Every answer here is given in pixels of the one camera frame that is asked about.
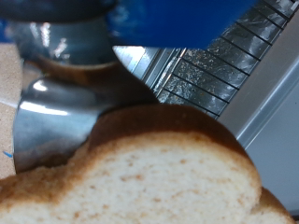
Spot white bread slice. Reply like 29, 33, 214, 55
0, 104, 297, 224

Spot blue-handled metal spatula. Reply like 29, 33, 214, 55
0, 0, 260, 174

